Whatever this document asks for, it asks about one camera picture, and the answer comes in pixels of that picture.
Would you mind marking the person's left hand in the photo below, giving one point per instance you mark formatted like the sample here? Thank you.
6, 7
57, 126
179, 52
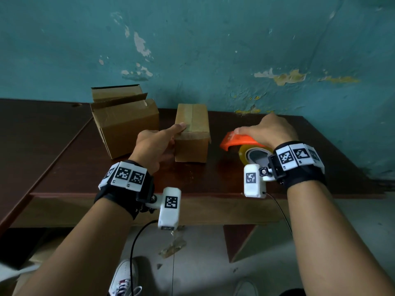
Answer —
151, 151

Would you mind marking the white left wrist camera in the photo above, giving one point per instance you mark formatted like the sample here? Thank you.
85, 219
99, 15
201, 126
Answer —
169, 217

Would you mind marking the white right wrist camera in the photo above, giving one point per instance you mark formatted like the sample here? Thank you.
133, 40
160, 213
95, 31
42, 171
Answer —
254, 189

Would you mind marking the person's right hand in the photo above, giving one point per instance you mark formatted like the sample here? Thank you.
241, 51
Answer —
274, 132

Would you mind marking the large brown cardboard box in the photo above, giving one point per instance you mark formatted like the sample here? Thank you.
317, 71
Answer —
126, 132

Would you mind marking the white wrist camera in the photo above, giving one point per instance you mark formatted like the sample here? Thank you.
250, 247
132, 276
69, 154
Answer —
254, 189
169, 217

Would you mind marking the dark brown wooden table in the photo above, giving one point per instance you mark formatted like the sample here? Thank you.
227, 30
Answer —
216, 178

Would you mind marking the white left shoe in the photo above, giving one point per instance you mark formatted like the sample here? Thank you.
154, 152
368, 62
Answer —
123, 274

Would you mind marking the person's right forearm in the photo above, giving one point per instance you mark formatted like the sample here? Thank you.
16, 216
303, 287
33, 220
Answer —
336, 243

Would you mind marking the person's left forearm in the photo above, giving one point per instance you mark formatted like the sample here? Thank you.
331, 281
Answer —
80, 252

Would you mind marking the black trousers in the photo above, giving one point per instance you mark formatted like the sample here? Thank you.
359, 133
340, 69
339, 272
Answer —
291, 292

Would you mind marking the orange tape dispenser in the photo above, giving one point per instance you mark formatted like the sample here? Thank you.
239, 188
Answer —
234, 141

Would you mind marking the crumpled clear plastic scrap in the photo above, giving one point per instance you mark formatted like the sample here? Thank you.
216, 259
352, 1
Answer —
172, 248

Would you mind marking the small brown cardboard box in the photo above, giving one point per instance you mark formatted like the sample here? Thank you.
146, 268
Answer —
193, 147

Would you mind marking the yellowish clear tape roll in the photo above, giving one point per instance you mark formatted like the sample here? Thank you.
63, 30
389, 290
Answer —
242, 154

